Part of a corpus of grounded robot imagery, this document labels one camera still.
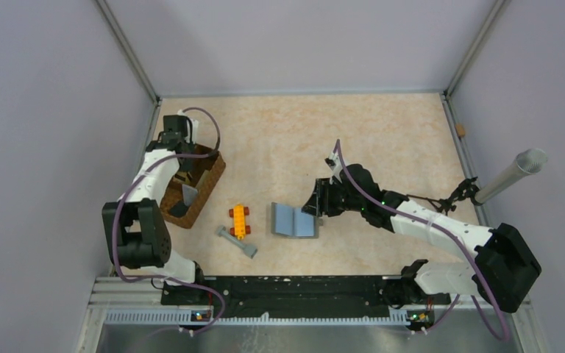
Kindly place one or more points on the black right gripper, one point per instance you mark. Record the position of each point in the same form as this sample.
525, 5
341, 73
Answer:
320, 202

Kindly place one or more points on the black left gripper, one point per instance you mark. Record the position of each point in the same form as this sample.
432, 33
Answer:
190, 144

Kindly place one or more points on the grey card holder wallet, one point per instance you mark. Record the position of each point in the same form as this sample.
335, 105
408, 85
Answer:
291, 222

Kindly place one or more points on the brown woven divided basket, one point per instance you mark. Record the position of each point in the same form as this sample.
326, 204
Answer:
203, 175

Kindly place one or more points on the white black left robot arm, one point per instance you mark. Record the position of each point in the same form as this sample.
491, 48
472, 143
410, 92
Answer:
136, 233

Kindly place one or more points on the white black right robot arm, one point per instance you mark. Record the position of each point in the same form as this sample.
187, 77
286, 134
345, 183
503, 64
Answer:
497, 263

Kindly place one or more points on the grey plastic toy bolt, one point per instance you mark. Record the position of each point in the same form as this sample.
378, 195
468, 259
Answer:
250, 250

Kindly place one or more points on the small wooden block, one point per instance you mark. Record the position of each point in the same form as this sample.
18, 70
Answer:
460, 130

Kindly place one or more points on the silver metal tube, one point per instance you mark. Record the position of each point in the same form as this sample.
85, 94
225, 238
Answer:
526, 163

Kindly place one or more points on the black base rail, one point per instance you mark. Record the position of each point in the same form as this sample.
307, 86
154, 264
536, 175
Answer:
303, 296

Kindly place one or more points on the black clamp bracket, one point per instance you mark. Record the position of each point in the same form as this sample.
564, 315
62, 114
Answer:
467, 189

